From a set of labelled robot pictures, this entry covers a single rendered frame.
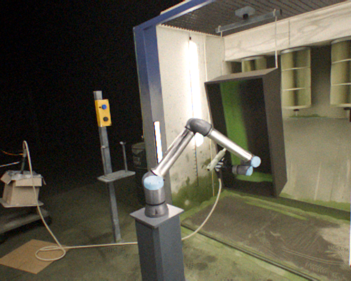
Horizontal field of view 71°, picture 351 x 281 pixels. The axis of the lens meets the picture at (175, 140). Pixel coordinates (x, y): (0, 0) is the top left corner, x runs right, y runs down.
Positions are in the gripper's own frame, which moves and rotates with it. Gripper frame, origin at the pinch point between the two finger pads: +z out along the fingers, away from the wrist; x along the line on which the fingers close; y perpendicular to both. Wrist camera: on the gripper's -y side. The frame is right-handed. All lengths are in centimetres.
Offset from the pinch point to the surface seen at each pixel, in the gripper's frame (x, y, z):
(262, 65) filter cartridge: 169, -39, 0
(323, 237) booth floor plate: 18, 91, -89
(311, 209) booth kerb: 63, 106, -70
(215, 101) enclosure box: 49, -45, 10
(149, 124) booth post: 5, -41, 74
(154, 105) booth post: 16, -59, 67
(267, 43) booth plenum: 162, -67, -13
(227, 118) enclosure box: 61, -18, 9
